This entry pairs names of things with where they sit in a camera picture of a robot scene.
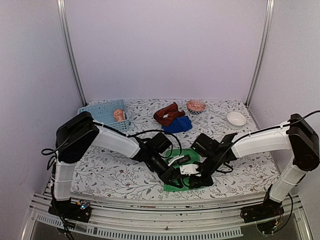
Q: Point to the right aluminium frame post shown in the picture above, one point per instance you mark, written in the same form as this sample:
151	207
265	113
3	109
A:
268	17

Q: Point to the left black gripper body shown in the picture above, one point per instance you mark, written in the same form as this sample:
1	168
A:
156	168

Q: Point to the aluminium frame post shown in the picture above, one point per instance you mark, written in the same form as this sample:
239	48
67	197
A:
62	13
268	17

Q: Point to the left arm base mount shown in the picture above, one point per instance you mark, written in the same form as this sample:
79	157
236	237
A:
78	211

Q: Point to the front aluminium rail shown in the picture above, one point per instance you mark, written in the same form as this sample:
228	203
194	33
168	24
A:
200	219

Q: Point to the orange bunny towel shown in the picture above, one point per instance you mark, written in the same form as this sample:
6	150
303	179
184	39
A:
119	115

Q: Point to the white bowl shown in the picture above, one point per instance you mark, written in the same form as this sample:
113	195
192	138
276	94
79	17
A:
236	119

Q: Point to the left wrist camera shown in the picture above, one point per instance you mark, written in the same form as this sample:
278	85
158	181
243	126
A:
179	160

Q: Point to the red patterned bowl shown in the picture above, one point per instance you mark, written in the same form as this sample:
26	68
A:
195	106

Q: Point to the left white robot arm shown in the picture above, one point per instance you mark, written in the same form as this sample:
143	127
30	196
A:
75	137

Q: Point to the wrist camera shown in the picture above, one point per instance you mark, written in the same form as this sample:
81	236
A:
179	160
189	170

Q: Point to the left aluminium frame post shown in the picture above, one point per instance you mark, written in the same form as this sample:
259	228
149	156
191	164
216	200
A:
62	13

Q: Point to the light blue plastic basket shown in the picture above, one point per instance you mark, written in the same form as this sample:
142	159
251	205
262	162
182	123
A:
104	113

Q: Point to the dark red towel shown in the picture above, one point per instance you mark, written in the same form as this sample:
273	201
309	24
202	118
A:
168	114

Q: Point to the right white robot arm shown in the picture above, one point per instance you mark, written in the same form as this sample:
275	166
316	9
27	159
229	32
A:
294	135

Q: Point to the blue towel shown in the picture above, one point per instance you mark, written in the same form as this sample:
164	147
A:
179	125

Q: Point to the green towel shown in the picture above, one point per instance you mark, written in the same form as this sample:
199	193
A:
194	157

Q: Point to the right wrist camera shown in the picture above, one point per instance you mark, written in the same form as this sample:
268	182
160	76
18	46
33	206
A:
189	170

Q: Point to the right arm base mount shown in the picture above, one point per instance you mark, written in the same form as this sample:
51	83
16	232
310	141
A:
266	215

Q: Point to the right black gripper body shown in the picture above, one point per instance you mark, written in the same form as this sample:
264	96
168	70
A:
212	164

